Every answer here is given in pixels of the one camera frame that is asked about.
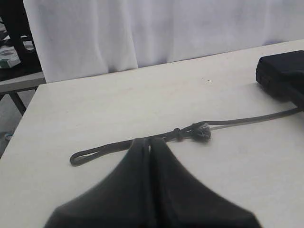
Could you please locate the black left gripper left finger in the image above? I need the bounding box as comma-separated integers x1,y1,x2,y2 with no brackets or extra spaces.
45,139,150,228

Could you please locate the black braided rope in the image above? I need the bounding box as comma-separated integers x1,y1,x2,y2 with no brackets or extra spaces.
69,106,299,166

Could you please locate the white curtain backdrop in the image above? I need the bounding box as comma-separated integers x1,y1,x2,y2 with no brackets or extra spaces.
24,0,304,83

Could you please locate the black plastic carrying case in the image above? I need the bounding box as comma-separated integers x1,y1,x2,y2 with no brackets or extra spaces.
256,50,304,110

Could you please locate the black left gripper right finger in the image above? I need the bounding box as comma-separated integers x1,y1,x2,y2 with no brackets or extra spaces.
150,138,261,228

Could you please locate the grey side table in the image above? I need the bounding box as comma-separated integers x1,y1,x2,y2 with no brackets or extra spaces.
0,72,46,115

